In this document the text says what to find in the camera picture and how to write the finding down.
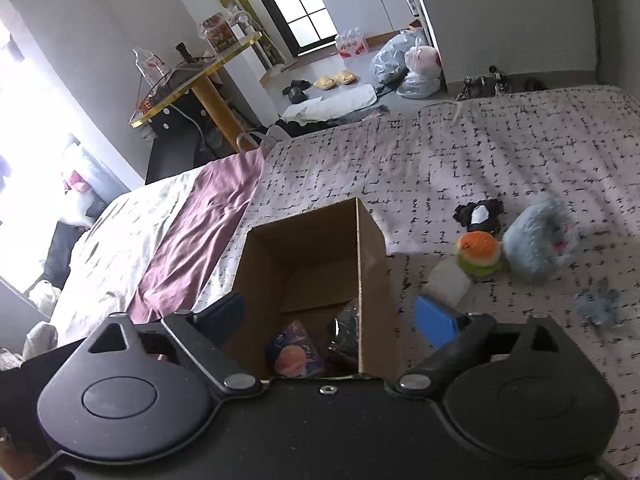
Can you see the patterned grey bed cover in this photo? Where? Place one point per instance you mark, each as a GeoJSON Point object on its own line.
{"type": "Point", "coordinates": [450, 160]}

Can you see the grey plastic bag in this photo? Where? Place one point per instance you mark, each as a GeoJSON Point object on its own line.
{"type": "Point", "coordinates": [392, 57]}

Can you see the purple bed sheet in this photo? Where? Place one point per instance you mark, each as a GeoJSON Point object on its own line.
{"type": "Point", "coordinates": [200, 220]}

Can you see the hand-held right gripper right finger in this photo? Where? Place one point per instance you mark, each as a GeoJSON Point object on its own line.
{"type": "Point", "coordinates": [436, 324]}

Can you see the red printed box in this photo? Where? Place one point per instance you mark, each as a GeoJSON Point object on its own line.
{"type": "Point", "coordinates": [219, 32]}

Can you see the hamburger plush toy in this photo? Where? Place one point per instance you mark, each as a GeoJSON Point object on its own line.
{"type": "Point", "coordinates": [477, 250]}

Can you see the pack of water bottles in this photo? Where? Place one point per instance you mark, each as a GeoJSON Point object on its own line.
{"type": "Point", "coordinates": [351, 44]}

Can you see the clear plastic bottle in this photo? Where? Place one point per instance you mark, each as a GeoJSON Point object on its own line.
{"type": "Point", "coordinates": [147, 67]}

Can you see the cardboard box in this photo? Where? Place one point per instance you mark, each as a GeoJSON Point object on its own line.
{"type": "Point", "coordinates": [310, 240]}

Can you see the dark plastic packet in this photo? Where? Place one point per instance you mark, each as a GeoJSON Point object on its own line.
{"type": "Point", "coordinates": [345, 330]}

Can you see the white floor mat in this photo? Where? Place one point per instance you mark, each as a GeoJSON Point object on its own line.
{"type": "Point", "coordinates": [335, 102]}

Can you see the fluffy light blue plush toy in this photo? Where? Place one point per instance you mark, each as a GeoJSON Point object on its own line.
{"type": "Point", "coordinates": [537, 240]}

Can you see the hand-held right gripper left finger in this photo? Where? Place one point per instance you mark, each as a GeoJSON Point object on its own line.
{"type": "Point", "coordinates": [226, 311]}

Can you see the black polka dot chair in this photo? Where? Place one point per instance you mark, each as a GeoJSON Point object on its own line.
{"type": "Point", "coordinates": [175, 115]}

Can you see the black and white plush toy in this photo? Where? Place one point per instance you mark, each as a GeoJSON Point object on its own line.
{"type": "Point", "coordinates": [479, 215]}

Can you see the white wardrobe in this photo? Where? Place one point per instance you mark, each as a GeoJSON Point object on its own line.
{"type": "Point", "coordinates": [500, 15]}

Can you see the yellow slipper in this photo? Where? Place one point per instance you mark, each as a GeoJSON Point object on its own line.
{"type": "Point", "coordinates": [345, 77]}
{"type": "Point", "coordinates": [324, 82]}

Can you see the yellow round table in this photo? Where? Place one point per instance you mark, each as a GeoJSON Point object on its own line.
{"type": "Point", "coordinates": [210, 90]}

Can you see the black-framed window door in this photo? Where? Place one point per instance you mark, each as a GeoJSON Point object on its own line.
{"type": "Point", "coordinates": [280, 0]}

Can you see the orange round soft toy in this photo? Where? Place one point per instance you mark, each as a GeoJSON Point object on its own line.
{"type": "Point", "coordinates": [295, 355]}

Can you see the black slipper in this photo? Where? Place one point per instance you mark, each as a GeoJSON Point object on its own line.
{"type": "Point", "coordinates": [295, 95]}
{"type": "Point", "coordinates": [301, 83]}

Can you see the small grey-blue plush toy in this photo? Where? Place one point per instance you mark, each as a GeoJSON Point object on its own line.
{"type": "Point", "coordinates": [597, 306]}

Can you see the white quilt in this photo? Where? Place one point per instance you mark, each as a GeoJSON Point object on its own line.
{"type": "Point", "coordinates": [125, 240]}

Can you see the white and red plastic bag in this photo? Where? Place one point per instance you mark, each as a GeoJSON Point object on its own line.
{"type": "Point", "coordinates": [422, 59]}

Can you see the clear plastic bag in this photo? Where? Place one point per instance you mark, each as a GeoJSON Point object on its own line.
{"type": "Point", "coordinates": [417, 86]}

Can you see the white cabinet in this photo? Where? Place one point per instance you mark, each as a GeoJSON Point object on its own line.
{"type": "Point", "coordinates": [365, 0]}

